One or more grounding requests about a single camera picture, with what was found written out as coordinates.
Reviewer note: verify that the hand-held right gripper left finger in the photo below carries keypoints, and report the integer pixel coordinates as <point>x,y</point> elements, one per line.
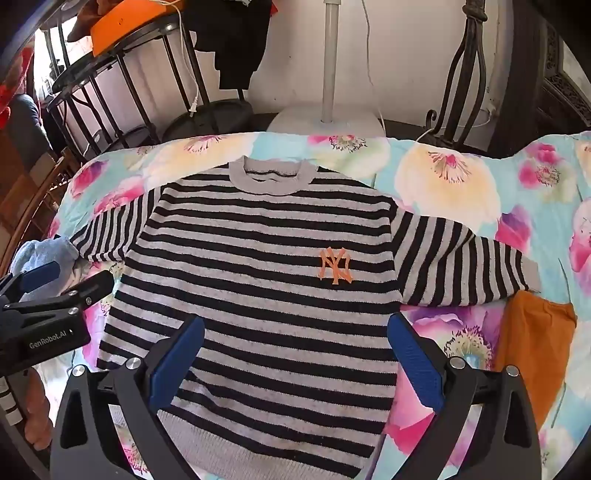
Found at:
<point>180,364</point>

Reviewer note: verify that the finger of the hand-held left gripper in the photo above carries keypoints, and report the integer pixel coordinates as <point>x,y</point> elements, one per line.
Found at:
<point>41,273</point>
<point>94,286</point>

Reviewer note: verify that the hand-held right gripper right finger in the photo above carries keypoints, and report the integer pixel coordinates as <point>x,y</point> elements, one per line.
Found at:
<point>415,364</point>

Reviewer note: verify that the black grey striped sweater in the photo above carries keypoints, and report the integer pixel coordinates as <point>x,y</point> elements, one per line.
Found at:
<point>277,277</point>

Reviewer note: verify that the person's left hand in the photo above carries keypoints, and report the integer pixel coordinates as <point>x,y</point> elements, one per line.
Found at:
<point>38,410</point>

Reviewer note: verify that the light blue cloth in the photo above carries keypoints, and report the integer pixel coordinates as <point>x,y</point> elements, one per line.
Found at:
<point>41,251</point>

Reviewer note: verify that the brown wooden chair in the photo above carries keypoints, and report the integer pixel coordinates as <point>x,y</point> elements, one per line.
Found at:
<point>27,194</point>

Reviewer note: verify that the orange cloth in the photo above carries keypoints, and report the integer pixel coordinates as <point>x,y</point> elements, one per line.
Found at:
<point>531,350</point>

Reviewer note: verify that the floral blanket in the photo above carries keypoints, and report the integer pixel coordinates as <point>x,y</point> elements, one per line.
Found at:
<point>443,184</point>

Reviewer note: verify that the red printed cloth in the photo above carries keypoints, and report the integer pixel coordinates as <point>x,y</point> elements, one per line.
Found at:
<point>14,87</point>

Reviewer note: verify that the black metal round rack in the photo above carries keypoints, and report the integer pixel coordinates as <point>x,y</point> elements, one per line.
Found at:
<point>207,115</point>

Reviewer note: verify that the white standing fan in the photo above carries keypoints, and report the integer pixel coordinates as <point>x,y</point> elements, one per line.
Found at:
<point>325,122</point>

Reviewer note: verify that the brown garment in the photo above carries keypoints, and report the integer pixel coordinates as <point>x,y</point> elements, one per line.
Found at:
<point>90,16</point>

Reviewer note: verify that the orange box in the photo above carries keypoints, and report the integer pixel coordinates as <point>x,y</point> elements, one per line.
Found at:
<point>129,21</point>

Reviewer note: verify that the black garment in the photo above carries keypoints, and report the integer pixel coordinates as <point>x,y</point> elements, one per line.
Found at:
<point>231,41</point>

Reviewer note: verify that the carved dark wooden screen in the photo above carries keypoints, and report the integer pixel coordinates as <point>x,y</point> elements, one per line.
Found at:
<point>554,60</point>

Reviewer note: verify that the dark iron bed post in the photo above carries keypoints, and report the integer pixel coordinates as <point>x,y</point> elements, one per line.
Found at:
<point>468,46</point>

